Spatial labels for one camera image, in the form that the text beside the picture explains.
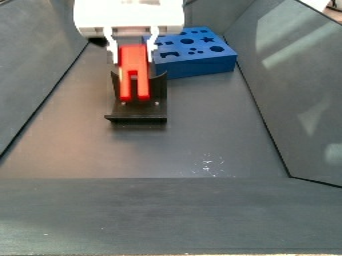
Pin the black curved regrasp stand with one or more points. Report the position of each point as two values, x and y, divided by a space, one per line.
140 111

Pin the blue foam shape fixture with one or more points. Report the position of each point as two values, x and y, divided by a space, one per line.
195 52

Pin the red square-circle object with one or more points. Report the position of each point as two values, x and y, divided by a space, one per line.
134 72

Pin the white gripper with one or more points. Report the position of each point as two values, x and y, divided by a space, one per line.
128 18

